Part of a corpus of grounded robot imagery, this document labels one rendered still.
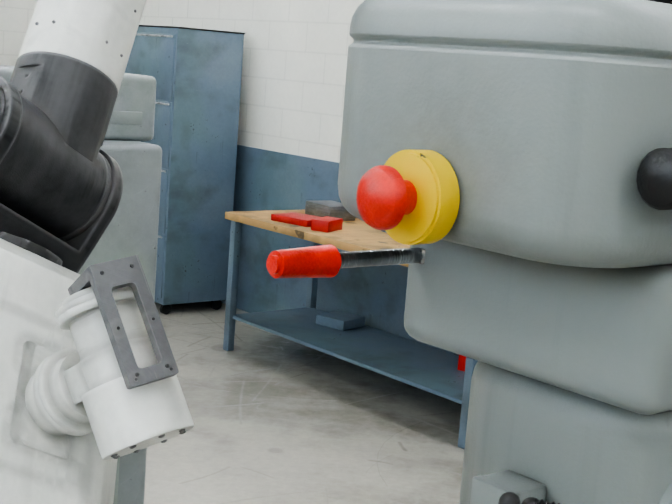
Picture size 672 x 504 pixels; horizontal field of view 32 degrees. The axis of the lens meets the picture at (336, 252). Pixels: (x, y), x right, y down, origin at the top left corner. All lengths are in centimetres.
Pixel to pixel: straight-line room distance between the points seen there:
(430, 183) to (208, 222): 762
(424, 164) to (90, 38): 40
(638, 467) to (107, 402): 37
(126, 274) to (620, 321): 33
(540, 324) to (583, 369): 5
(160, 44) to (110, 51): 718
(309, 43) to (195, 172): 121
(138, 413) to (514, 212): 28
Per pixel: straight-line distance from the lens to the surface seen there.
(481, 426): 91
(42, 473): 86
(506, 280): 83
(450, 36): 74
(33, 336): 89
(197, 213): 826
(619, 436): 84
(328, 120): 777
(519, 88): 70
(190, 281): 832
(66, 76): 100
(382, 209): 71
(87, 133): 100
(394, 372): 628
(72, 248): 100
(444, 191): 71
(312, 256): 81
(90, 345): 81
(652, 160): 67
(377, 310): 742
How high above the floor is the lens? 184
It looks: 9 degrees down
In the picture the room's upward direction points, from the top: 4 degrees clockwise
